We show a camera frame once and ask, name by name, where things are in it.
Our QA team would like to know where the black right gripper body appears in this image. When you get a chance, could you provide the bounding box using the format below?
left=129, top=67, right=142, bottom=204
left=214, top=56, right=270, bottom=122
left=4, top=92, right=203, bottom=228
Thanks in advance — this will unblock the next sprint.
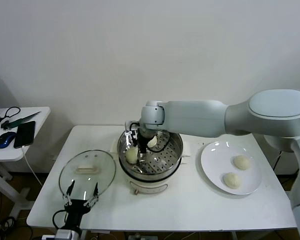
left=136, top=128, right=148, bottom=154

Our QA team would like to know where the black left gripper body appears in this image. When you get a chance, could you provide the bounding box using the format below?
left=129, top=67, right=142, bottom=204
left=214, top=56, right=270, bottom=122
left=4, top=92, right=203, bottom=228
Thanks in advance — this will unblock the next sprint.
left=63, top=199, right=92, bottom=229

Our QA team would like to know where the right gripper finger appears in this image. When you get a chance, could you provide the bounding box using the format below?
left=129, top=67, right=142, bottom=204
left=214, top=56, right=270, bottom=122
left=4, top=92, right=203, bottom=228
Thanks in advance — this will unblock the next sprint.
left=124, top=131, right=132, bottom=152
left=139, top=147, right=147, bottom=166

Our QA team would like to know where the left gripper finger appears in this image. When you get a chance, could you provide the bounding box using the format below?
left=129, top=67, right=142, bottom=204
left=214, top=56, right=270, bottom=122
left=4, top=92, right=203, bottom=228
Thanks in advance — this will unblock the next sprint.
left=83, top=182, right=99, bottom=207
left=62, top=180, right=75, bottom=206

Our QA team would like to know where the glass lid with cream handle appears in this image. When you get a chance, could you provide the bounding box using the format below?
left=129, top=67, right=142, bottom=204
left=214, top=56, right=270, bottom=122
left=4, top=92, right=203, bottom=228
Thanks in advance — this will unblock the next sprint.
left=59, top=149, right=116, bottom=202

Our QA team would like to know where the stainless steel steamer basket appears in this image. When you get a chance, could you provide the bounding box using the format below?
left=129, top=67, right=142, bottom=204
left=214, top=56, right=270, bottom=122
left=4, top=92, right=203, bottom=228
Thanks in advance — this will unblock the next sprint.
left=110, top=124, right=192, bottom=182

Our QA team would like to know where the white electric cooker base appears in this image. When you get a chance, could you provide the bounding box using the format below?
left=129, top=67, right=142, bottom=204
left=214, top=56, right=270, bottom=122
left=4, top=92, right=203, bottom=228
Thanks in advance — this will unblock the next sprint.
left=118, top=154, right=188, bottom=196

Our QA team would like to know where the white round plate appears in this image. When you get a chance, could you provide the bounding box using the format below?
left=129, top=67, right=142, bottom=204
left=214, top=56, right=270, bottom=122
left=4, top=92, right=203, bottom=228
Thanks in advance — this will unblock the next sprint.
left=200, top=141, right=263, bottom=196

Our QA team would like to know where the black smartphone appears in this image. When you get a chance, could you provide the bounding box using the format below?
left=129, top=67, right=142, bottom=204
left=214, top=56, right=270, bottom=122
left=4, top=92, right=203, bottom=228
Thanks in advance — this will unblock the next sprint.
left=13, top=121, right=37, bottom=150

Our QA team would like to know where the white side table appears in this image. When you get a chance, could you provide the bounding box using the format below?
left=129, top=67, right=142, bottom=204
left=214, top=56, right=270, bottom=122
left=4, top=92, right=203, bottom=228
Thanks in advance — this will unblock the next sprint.
left=0, top=106, right=52, bottom=221

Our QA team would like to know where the blue computer mouse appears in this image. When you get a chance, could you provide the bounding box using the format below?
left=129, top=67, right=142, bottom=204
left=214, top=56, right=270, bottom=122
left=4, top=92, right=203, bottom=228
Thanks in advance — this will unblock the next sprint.
left=0, top=131, right=17, bottom=150

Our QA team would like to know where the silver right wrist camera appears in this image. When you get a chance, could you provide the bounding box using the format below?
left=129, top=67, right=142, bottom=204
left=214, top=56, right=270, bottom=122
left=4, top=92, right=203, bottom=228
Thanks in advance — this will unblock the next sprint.
left=124, top=120, right=140, bottom=137

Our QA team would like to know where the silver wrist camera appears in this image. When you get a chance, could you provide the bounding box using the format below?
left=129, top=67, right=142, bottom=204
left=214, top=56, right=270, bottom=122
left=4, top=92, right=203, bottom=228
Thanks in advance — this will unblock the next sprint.
left=124, top=120, right=140, bottom=137
left=55, top=228, right=77, bottom=240

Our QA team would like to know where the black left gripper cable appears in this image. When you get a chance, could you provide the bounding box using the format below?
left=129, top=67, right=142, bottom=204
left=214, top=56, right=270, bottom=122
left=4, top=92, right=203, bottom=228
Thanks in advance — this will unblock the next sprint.
left=41, top=209, right=69, bottom=240

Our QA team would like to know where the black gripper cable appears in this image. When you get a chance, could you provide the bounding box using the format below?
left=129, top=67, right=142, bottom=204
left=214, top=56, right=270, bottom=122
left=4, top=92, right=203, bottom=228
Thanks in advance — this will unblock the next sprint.
left=147, top=131, right=171, bottom=154
left=41, top=209, right=69, bottom=240

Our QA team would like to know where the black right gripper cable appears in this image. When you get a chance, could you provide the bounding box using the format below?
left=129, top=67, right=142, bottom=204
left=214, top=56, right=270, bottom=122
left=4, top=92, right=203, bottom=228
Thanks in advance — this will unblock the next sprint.
left=147, top=131, right=171, bottom=154

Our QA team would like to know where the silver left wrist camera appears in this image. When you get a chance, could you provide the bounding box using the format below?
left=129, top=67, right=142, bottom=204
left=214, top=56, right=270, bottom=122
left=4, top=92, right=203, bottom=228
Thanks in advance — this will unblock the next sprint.
left=55, top=228, right=77, bottom=240

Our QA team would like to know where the white charging cable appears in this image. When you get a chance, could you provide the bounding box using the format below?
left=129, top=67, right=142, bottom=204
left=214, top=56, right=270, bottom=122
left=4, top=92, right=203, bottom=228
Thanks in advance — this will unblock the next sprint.
left=21, top=146, right=44, bottom=187

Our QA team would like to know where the black floor cable bundle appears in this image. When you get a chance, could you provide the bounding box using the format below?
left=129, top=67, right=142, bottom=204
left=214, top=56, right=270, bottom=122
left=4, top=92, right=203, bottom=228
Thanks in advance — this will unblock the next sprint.
left=0, top=216, right=18, bottom=237

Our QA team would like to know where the thin black looped cable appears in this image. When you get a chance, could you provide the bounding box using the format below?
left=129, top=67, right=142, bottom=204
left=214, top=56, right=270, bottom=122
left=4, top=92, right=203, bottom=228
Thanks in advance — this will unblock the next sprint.
left=0, top=106, right=21, bottom=123

